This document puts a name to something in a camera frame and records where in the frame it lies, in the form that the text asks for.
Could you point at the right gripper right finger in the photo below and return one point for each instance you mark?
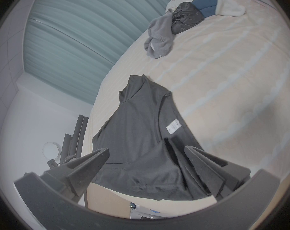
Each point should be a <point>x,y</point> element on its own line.
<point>216,174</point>

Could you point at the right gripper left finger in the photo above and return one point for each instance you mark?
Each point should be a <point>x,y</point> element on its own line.
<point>70,176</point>

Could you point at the black T-shirt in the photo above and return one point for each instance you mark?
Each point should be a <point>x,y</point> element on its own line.
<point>140,133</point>

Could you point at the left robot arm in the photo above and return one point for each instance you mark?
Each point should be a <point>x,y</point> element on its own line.
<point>63,160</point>

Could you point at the bed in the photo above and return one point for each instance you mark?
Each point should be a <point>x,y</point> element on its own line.
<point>231,80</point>

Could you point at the round white mirror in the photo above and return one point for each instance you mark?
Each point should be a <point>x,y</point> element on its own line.
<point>51,150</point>

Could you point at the blue-green curtain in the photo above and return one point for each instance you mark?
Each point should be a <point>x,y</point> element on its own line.
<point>75,44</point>

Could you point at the grey knit garment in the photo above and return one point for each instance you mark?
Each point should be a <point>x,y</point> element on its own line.
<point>160,37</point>

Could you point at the black shiny garment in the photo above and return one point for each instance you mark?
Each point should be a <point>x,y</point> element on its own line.
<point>185,17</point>

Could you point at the blue and white garment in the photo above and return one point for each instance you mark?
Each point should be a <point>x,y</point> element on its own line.
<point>207,3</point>

